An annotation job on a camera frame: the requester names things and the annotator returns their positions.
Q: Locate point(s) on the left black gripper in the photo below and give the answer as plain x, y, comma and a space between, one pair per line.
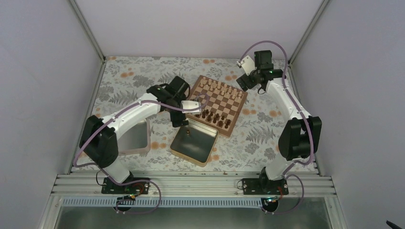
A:
175, 118

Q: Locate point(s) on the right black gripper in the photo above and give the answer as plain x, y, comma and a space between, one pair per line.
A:
250, 85

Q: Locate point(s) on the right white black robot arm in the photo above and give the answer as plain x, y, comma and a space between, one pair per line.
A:
300, 137

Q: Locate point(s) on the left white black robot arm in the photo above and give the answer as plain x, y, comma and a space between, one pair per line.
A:
99, 139

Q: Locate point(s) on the row of light chess pieces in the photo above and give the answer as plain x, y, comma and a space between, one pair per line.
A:
217, 89

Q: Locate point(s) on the gold tin with dark pieces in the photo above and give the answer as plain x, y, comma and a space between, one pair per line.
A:
196, 147

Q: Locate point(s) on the floral patterned table mat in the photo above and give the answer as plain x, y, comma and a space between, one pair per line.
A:
254, 140

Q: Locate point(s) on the wooden chessboard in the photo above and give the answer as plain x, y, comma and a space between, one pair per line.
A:
219, 114

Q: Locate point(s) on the empty silver tin lid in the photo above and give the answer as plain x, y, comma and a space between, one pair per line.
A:
135, 141

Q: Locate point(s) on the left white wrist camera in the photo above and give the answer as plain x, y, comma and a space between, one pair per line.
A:
191, 107

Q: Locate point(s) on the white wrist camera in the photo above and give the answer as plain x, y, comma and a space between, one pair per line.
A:
247, 64
191, 107

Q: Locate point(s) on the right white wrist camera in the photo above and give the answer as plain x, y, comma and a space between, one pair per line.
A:
247, 64

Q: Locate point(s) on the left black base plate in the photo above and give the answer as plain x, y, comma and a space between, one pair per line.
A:
137, 186

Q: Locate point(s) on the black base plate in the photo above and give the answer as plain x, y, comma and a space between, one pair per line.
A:
256, 186
137, 186

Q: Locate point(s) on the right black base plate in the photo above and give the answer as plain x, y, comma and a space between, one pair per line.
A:
256, 186

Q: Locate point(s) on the aluminium rail frame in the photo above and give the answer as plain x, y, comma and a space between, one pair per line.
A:
193, 184

